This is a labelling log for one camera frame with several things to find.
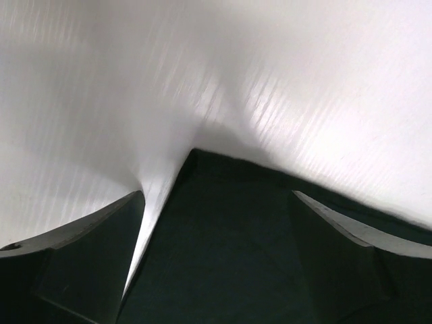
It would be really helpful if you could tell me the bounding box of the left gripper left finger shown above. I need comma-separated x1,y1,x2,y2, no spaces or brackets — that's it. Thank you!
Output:
1,191,145,323

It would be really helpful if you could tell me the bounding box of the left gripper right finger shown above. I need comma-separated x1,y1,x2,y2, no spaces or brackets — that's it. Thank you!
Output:
290,191,431,323

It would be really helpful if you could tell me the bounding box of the black daisy print t-shirt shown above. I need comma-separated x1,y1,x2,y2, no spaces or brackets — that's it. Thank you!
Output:
118,149,431,323

